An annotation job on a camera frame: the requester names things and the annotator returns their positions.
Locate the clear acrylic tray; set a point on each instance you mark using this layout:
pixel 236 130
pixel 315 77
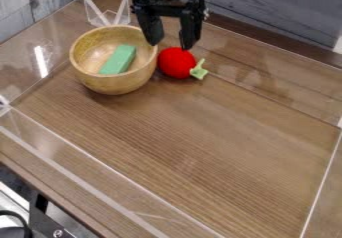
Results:
pixel 229 157

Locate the brown wooden bowl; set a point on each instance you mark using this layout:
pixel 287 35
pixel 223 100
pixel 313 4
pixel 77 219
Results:
pixel 92 51

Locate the clear acrylic corner bracket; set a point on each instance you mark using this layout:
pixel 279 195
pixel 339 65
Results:
pixel 108 18

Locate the black table leg bracket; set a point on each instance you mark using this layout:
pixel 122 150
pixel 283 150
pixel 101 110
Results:
pixel 41 222

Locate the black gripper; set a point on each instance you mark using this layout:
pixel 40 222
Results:
pixel 190 10

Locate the green rectangular block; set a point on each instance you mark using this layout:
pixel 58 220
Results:
pixel 120 60

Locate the red toy strawberry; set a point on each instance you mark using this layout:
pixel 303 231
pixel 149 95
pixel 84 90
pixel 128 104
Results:
pixel 178 64

